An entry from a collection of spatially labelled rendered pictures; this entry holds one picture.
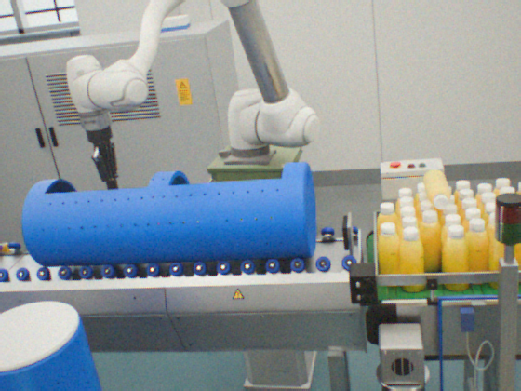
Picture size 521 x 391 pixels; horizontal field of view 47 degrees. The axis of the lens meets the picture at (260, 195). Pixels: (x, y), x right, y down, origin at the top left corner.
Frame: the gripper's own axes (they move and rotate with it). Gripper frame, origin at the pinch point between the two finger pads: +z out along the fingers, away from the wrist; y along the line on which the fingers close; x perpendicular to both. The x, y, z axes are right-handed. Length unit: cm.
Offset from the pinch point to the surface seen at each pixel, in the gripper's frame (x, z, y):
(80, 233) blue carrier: -6.6, 7.7, 14.2
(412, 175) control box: 92, 12, -24
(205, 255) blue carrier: 29.9, 18.1, 12.2
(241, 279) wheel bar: 39.5, 27.2, 11.5
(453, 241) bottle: 100, 15, 16
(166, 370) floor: -26, 120, -59
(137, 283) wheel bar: 6.1, 27.2, 11.7
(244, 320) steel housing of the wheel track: 38, 41, 13
